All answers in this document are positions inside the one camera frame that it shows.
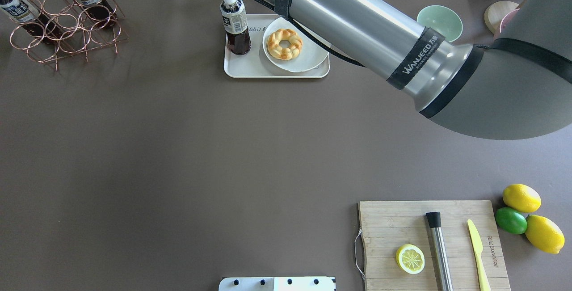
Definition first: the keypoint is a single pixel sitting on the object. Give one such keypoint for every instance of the half lemon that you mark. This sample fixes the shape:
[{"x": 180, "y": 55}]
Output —
[{"x": 410, "y": 259}]

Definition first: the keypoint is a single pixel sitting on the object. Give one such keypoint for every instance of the green bowl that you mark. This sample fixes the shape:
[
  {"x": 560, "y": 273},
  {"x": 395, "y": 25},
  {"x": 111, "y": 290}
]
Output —
[{"x": 441, "y": 19}]

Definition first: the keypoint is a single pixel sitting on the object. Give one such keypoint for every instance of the yellow plastic knife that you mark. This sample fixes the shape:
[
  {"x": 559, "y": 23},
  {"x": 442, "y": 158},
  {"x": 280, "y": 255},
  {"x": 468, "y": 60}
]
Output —
[{"x": 478, "y": 248}]

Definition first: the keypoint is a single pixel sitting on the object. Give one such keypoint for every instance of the green lime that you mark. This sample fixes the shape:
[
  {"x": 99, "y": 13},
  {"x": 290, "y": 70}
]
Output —
[{"x": 511, "y": 220}]

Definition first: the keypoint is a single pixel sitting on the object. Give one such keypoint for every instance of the wooden glass stand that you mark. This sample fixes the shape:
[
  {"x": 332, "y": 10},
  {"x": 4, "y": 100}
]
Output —
[{"x": 496, "y": 11}]

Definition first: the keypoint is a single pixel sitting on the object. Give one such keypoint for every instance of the copper wire bottle rack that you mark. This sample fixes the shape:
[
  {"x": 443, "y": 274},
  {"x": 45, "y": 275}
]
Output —
[{"x": 68, "y": 32}]

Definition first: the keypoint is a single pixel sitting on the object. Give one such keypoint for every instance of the yellow lemon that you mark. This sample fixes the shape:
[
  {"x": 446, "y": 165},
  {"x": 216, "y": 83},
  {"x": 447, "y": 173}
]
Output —
[
  {"x": 521, "y": 198},
  {"x": 544, "y": 234}
]

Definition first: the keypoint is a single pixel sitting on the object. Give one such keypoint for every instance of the bamboo cutting board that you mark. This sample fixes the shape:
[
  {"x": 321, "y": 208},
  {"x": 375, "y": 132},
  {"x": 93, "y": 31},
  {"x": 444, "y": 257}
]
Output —
[{"x": 387, "y": 225}]

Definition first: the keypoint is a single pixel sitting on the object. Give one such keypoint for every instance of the steel cylinder muddler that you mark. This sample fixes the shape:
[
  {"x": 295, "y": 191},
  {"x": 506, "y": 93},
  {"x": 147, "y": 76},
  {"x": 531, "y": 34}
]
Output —
[{"x": 435, "y": 226}]

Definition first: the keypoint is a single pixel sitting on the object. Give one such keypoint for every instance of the pink ice bowl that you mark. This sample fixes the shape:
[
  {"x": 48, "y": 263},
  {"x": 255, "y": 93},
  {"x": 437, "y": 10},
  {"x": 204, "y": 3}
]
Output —
[{"x": 504, "y": 23}]

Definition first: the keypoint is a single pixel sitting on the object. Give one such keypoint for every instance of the cream serving tray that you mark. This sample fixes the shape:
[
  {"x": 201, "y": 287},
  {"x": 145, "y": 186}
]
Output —
[{"x": 254, "y": 64}]

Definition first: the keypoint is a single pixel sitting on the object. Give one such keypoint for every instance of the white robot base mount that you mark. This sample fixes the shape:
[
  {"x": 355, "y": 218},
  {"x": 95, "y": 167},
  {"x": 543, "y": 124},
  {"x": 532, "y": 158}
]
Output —
[{"x": 287, "y": 283}]

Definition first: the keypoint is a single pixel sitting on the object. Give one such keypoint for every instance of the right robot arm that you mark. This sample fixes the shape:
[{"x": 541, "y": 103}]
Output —
[{"x": 518, "y": 88}]

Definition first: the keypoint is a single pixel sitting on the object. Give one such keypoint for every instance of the white plate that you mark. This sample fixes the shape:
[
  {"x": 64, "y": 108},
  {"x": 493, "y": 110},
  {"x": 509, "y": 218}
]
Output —
[{"x": 311, "y": 56}]

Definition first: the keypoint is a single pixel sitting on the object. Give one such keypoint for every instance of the braided ring bread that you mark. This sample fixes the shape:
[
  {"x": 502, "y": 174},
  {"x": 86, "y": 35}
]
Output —
[{"x": 284, "y": 44}]

